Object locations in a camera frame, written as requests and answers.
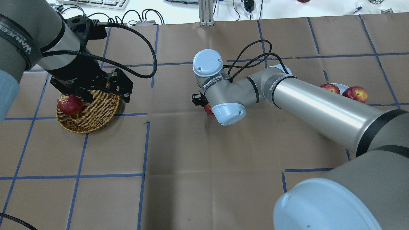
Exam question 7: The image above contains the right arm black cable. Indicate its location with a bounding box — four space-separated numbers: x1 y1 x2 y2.
224 39 289 80

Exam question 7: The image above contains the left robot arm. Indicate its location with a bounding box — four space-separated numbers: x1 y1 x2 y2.
0 0 133 121

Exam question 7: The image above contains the aluminium frame post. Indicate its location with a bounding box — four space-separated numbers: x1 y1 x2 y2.
198 0 214 26

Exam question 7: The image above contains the yellow-red apple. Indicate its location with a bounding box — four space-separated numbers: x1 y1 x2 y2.
204 103 214 115

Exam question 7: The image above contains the red apple on plate side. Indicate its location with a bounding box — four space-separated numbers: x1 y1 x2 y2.
342 86 368 104

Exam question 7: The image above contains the brown wicker basket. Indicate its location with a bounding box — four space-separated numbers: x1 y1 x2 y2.
56 90 121 134

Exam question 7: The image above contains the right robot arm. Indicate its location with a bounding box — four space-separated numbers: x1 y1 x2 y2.
67 58 408 230

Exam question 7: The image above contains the light blue plate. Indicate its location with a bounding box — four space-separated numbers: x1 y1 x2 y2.
331 83 349 95

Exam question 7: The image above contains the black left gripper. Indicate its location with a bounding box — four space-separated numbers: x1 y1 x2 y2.
50 59 133 103

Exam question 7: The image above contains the dark red apple in basket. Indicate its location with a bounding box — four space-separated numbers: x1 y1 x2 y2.
57 95 83 115

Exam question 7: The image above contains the red apple on plate back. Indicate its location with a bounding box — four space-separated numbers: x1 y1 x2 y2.
320 83 341 95

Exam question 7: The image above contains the black braided cable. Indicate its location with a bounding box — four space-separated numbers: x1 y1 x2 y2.
42 22 158 79

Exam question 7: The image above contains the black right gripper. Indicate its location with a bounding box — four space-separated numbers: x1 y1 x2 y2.
191 93 208 107

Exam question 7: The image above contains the white keyboard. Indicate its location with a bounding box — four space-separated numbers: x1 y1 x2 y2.
58 0 130 10

